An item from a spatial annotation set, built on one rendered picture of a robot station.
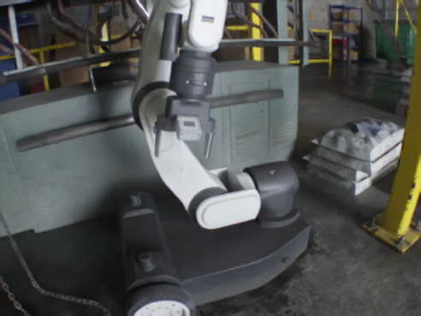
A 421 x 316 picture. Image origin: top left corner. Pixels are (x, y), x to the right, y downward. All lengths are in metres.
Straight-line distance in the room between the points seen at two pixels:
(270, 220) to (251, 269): 0.21
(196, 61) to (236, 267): 0.58
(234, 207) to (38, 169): 0.88
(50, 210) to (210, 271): 0.87
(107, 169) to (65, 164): 0.20
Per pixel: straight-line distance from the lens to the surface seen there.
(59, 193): 1.41
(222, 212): 0.88
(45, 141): 1.22
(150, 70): 0.74
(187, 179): 0.85
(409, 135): 1.18
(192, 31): 0.53
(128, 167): 1.40
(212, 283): 0.88
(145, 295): 0.78
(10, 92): 3.96
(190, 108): 0.57
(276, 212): 1.01
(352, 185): 1.62
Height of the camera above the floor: 0.79
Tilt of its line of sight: 24 degrees down
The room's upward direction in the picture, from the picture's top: 3 degrees counter-clockwise
